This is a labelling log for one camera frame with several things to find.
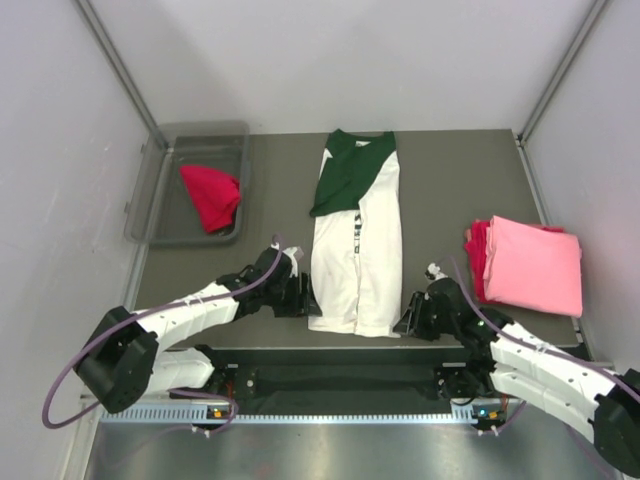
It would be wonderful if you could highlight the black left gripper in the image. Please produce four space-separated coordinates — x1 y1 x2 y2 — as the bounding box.
263 271 321 317

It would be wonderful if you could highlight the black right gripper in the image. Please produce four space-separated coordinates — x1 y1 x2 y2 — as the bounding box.
393 292 458 341

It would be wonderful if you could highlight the white and green t-shirt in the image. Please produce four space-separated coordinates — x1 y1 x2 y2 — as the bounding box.
308 129 403 338

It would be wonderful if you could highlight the pink t-shirt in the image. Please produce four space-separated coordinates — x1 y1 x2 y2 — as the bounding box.
482 214 585 318

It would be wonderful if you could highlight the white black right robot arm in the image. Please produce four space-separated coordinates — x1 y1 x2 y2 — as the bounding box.
394 277 639 478

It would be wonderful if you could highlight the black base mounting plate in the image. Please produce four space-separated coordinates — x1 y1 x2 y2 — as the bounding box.
196 345 500 400

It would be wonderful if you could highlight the crimson red t-shirt in bin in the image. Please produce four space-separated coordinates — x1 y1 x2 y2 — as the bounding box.
179 165 242 234

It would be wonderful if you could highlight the clear grey plastic bin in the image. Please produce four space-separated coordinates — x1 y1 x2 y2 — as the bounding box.
124 120 251 247

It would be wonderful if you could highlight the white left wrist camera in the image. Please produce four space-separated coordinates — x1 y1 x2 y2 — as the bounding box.
270 242 304 261

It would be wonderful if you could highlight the grey slotted cable duct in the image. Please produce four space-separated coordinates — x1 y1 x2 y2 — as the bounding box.
99 399 506 426

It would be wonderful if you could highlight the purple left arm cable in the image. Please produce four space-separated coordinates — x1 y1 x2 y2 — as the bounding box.
41 233 241 441

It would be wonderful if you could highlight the left aluminium frame post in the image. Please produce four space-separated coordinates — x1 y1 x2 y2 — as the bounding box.
71 0 168 149

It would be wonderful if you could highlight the aluminium frame post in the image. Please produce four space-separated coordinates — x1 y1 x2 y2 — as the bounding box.
71 0 168 149
515 0 612 148

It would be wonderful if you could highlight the right aluminium frame post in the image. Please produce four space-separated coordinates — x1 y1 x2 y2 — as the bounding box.
515 0 612 148

